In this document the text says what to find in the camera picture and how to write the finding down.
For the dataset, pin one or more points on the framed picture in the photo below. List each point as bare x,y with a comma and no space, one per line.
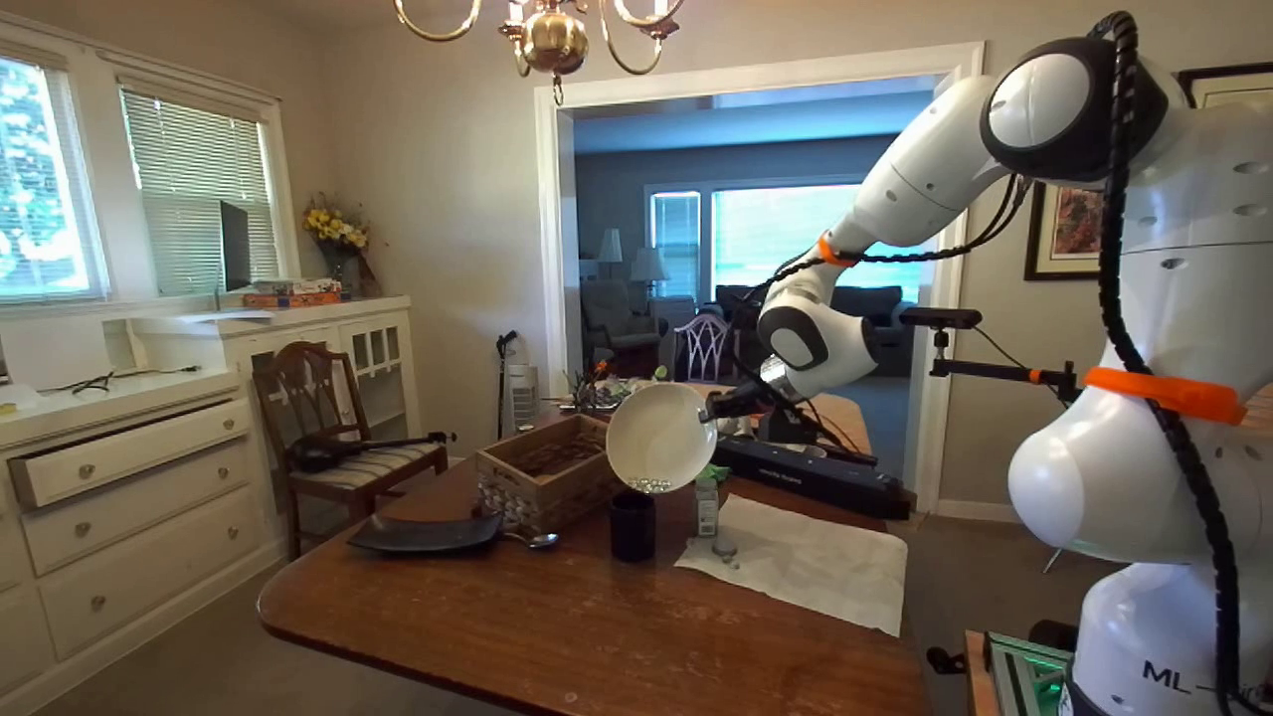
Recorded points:
1228,84
1065,233

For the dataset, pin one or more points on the white sideboard cabinet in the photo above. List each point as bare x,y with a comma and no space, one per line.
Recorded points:
138,499

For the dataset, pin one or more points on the green robot base frame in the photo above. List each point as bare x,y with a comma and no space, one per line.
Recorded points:
1021,673

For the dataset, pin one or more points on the clear spice shaker bottle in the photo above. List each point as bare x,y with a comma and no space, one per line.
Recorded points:
711,494

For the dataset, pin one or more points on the brass chandelier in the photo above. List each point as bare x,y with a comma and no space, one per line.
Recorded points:
556,37

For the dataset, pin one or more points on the left framed picture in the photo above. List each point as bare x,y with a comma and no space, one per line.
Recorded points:
1065,233

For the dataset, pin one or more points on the dark tray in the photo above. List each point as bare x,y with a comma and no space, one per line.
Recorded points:
425,539

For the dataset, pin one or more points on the wooden chair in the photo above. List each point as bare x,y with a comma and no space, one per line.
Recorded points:
318,438

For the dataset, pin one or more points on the yellow flower vase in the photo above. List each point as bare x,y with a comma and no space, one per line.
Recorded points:
342,245

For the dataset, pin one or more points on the long black box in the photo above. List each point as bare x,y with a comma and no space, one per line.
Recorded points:
824,478

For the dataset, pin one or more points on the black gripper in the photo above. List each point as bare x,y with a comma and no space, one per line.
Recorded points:
760,393

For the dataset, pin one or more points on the white paper sheet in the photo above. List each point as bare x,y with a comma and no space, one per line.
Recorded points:
820,566

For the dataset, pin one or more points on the black cup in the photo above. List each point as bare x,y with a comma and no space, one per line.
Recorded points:
634,525

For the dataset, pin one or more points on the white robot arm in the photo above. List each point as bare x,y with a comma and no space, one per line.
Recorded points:
1163,464

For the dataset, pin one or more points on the right framed picture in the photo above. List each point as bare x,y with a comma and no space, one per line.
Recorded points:
1228,84

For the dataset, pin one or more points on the white plate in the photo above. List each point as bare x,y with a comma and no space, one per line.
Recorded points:
657,438

